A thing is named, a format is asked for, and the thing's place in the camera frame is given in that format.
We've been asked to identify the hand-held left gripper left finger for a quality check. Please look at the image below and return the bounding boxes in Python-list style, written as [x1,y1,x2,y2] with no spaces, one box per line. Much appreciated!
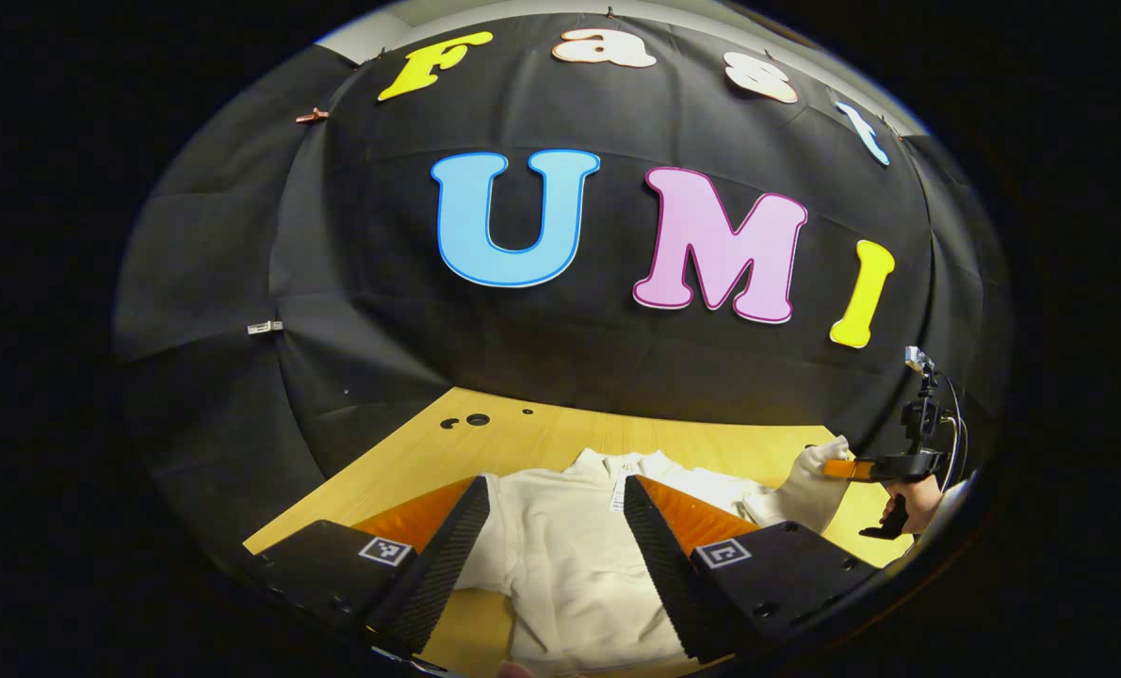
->
[245,476,492,655]

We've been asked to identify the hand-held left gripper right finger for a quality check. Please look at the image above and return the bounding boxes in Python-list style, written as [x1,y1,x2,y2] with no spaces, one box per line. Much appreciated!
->
[622,475,886,666]

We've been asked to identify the white sweatshirt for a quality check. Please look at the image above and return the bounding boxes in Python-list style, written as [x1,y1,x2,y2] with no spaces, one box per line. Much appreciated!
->
[452,435,853,674]

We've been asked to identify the black backdrop cloth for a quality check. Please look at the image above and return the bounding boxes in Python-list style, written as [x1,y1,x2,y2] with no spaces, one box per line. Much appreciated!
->
[113,9,1014,566]

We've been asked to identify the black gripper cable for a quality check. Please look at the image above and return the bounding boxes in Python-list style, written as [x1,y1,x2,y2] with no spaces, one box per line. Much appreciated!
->
[933,370,969,491]

